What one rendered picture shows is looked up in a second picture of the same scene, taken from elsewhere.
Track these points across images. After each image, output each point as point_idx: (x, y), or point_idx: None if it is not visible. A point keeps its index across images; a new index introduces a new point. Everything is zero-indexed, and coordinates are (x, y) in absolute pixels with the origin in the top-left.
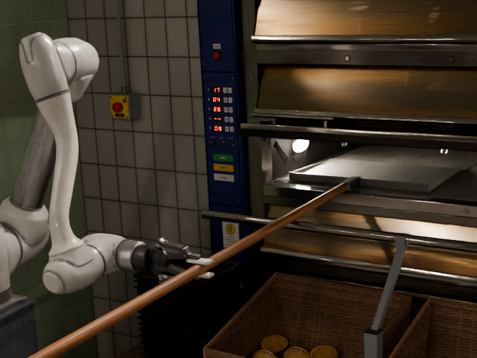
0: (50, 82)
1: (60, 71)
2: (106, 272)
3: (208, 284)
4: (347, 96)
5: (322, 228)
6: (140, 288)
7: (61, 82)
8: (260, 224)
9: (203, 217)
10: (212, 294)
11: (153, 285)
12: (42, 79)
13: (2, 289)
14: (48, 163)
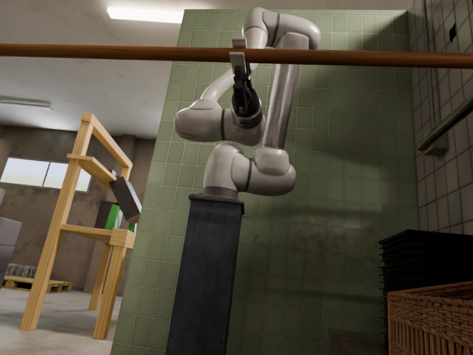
0: (247, 22)
1: (257, 17)
2: (226, 127)
3: (437, 239)
4: None
5: None
6: (381, 253)
7: (254, 22)
8: (462, 110)
9: (419, 148)
10: (449, 258)
11: (386, 245)
12: (243, 25)
13: (218, 184)
14: (275, 108)
